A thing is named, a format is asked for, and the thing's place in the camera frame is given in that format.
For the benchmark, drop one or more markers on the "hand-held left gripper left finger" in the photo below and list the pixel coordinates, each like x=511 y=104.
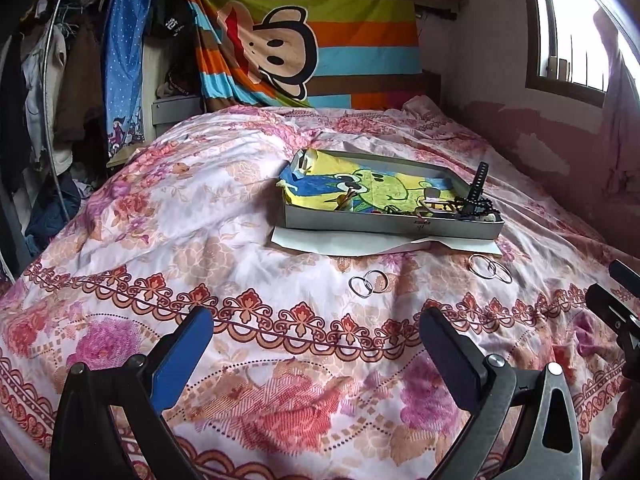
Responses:
x=180 y=355

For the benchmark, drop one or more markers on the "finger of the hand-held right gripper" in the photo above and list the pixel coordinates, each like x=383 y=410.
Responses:
x=625 y=273
x=610 y=305

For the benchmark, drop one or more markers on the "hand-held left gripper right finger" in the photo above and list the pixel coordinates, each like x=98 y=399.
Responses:
x=445 y=355

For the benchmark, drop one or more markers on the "grey shallow box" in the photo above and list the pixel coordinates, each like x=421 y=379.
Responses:
x=350 y=222

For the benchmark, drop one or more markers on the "silver bangle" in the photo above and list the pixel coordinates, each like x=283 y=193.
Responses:
x=509 y=274
x=382 y=280
x=351 y=287
x=471 y=266

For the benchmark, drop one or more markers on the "white paper sheet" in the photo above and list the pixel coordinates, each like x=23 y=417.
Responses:
x=310 y=241

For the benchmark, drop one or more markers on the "pink curtain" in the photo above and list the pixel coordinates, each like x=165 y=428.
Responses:
x=615 y=90

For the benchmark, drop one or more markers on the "yellow blue cartoon cloth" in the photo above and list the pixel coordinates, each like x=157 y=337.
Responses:
x=370 y=180

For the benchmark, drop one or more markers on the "grey bedside panel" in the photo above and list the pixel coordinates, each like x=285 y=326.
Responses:
x=175 y=111

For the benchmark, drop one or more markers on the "window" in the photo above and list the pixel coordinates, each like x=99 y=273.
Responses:
x=570 y=25

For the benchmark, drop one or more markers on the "wooden headboard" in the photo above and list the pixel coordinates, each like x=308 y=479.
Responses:
x=425 y=85

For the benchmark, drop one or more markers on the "clothes rack with clothes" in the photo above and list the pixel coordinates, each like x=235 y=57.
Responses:
x=45 y=110

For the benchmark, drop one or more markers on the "blue dotted cloth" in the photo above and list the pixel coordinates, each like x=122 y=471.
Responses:
x=125 y=60

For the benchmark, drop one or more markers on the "black cap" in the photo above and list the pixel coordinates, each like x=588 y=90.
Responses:
x=170 y=20

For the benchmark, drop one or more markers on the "striped monkey print cloth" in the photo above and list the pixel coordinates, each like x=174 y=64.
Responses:
x=330 y=35

